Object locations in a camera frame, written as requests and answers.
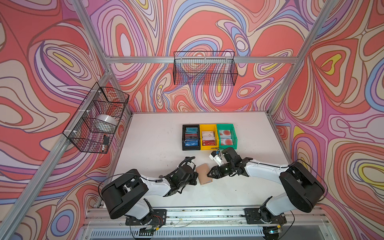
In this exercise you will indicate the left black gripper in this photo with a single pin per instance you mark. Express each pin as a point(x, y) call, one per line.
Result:
point(193, 176)

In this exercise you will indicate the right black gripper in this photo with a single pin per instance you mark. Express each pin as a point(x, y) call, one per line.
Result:
point(217, 174)

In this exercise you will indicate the tan leather card holder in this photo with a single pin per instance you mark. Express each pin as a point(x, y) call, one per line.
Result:
point(203, 171)

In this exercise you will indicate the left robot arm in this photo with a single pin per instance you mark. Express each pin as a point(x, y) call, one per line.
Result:
point(126, 194)

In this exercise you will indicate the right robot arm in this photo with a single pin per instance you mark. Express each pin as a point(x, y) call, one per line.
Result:
point(302, 190)

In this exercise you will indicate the black plastic bin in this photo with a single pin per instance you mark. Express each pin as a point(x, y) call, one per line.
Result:
point(191, 138)

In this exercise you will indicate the yellow plastic bin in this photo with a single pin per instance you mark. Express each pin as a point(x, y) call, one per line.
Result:
point(209, 136)

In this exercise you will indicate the green plastic bin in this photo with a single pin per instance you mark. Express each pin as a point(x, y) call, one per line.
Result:
point(227, 136)

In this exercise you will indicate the white tape roll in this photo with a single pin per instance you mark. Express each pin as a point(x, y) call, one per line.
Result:
point(105, 124)

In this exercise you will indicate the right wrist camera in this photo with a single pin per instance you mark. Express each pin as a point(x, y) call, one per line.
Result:
point(216, 157)

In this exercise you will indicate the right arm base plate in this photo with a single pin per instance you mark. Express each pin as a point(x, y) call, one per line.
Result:
point(256, 216)

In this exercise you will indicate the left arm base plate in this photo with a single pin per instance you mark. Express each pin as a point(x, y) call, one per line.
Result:
point(156, 217)

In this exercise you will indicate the aluminium front rail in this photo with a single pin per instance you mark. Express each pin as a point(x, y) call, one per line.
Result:
point(224, 216)

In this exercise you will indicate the back wall wire basket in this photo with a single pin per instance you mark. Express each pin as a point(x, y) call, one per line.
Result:
point(205, 68)

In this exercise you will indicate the wall wire basket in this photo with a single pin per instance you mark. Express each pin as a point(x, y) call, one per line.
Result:
point(205, 68)
point(81, 132)

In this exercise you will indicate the left wall wire basket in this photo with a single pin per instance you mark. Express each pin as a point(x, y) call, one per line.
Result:
point(81, 132)

